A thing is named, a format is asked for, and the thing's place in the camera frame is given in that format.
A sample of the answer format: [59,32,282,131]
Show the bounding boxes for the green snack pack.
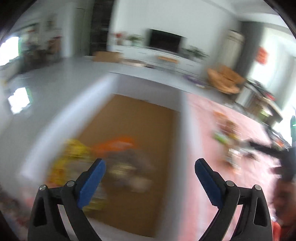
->
[213,132,230,145]

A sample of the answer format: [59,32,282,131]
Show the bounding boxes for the orange clear snack bag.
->
[213,111,240,138]

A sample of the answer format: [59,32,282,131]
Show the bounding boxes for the person right hand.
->
[272,179,295,226]

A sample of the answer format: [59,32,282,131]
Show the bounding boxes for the striped orange tablecloth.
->
[178,93,280,240]

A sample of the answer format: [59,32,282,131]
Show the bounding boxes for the wooden side table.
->
[235,80,283,126]

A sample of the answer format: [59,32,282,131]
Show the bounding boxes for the brown nut snack bag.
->
[91,136,154,193]

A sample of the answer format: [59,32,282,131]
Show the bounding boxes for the orange lounge chair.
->
[207,65,245,94]

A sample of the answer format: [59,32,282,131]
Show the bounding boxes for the white standing air conditioner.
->
[218,30,244,69]

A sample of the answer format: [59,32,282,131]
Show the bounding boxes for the white tv cabinet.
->
[107,45,203,76]

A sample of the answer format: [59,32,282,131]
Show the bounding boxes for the white cardboard box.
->
[18,73,189,240]

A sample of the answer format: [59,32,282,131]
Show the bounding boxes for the green potted plant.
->
[185,46,209,61]

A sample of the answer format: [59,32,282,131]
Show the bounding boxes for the small wooden bench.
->
[157,55,179,70]

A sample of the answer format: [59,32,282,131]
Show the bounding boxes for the cardboard box on floor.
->
[92,51,122,63]

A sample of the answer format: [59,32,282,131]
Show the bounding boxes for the black television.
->
[146,29,184,53]

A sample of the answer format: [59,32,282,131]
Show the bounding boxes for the green leafy plant white vase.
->
[128,35,144,47]

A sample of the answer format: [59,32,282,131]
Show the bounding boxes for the red flower vase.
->
[114,32,125,46]

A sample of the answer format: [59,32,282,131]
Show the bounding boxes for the red wall hanging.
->
[256,47,268,65]

